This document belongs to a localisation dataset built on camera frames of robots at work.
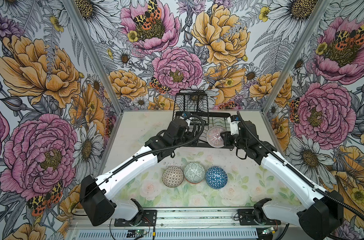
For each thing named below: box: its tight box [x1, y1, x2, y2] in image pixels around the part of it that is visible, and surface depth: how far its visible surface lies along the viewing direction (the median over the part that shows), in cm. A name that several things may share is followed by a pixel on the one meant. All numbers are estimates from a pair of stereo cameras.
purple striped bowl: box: [206, 125, 227, 148], surface depth 81 cm
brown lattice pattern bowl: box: [162, 166, 185, 188], surface depth 87 cm
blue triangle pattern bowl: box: [205, 166, 228, 190], surface depth 85 cm
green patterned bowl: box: [183, 162, 206, 184], surface depth 87 cm
